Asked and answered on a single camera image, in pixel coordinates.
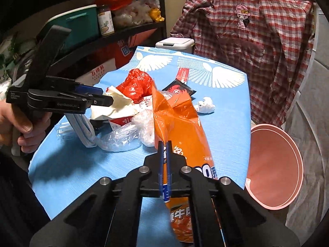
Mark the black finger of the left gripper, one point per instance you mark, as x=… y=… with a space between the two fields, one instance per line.
x=100 y=100

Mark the orange snack bag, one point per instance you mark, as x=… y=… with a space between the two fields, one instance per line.
x=176 y=120

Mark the white tissue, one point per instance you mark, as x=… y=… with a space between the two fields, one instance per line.
x=205 y=106

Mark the red ointment box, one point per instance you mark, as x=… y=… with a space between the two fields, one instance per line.
x=183 y=75

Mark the pink trash bin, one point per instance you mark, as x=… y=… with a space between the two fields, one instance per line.
x=275 y=171

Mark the red plastic bag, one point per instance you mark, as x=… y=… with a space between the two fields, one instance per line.
x=138 y=84

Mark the red plaid shirt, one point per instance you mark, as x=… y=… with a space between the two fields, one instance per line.
x=270 y=40

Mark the labelled sauce jar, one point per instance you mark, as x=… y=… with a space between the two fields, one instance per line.
x=105 y=20

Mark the blue winged table cloth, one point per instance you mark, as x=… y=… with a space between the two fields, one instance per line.
x=63 y=168

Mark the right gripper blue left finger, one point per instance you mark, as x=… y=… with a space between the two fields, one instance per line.
x=160 y=153

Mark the green storage box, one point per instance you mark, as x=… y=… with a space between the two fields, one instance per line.
x=83 y=23

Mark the cream paper wrapper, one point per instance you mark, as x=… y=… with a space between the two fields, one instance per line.
x=102 y=112

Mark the black metal shelf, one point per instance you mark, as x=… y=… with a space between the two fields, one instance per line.
x=14 y=12

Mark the clear plastic wrap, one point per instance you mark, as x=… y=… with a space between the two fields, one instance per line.
x=140 y=131

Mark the red white paper box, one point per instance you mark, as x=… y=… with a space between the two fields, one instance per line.
x=120 y=122

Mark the person's left hand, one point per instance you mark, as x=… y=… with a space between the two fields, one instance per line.
x=33 y=133

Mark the black crab glove packet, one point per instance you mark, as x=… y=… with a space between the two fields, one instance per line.
x=178 y=87

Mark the white lidded bin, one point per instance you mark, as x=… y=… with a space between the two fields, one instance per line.
x=178 y=44

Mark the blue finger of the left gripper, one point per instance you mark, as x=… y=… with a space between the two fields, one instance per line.
x=85 y=89

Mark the white bag of food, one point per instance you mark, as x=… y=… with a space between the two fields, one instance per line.
x=135 y=14

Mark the white plastic straws bundle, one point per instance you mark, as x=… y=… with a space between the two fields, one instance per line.
x=79 y=125

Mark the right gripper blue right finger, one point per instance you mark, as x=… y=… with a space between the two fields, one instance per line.
x=168 y=170

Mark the red cardboard box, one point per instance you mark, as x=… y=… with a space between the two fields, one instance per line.
x=111 y=57

